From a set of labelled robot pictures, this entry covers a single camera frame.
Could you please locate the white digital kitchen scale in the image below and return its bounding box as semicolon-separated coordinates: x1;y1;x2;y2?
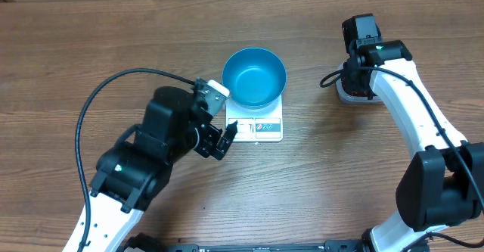
225;95;284;143

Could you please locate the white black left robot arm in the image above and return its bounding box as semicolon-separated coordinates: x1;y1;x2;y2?
64;80;237;251

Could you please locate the clear container of red beans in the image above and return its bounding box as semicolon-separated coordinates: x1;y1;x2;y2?
336;61;381;104

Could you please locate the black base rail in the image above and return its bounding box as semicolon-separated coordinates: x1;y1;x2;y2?
116;233;370;252

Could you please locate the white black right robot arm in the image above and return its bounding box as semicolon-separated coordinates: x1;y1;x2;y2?
337;14;483;251

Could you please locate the teal metal bowl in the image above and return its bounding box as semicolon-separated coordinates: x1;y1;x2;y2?
222;47;287;109

